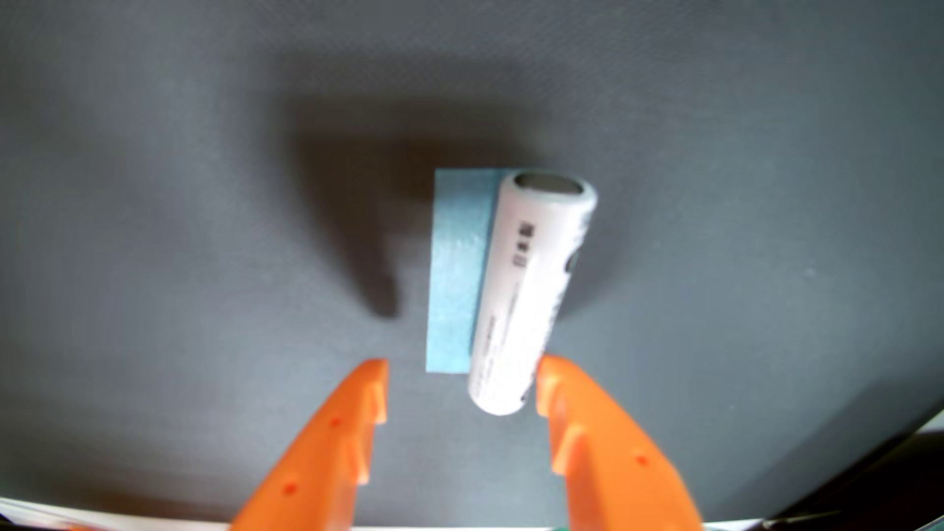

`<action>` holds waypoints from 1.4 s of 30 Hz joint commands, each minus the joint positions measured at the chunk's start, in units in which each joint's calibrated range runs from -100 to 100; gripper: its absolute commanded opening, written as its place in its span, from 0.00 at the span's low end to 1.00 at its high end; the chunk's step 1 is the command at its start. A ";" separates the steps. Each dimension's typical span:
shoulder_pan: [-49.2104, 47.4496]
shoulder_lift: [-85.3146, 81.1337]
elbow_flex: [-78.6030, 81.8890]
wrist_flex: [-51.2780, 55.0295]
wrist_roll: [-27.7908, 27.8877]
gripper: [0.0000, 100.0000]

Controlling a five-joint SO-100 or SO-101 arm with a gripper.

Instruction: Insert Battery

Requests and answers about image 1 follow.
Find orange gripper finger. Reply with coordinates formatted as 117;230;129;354
536;354;702;531
230;359;389;531

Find white cylindrical battery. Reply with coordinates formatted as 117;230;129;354
467;168;598;417

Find light blue foam block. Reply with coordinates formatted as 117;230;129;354
425;168;517;375

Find dark grey fabric mat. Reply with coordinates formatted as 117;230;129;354
0;0;944;526

